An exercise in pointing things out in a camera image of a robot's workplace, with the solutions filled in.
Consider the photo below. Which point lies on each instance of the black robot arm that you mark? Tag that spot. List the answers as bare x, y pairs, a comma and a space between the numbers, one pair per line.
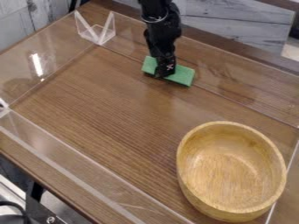
158, 6

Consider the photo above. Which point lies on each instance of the brown wooden bowl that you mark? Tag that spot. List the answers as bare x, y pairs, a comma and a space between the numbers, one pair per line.
231, 171

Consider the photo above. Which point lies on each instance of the green rectangular block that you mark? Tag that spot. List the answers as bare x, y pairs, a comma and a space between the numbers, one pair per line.
182, 77

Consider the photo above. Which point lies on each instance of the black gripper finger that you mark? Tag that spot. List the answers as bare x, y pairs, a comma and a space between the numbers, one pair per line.
166, 64
152, 40

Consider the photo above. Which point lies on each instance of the clear acrylic corner bracket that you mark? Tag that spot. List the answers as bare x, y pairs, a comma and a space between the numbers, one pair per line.
95, 33

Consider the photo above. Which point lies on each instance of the black metal table leg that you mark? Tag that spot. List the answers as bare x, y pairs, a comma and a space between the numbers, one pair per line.
33, 199

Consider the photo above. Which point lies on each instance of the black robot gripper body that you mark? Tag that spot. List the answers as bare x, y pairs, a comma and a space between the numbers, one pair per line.
167, 26

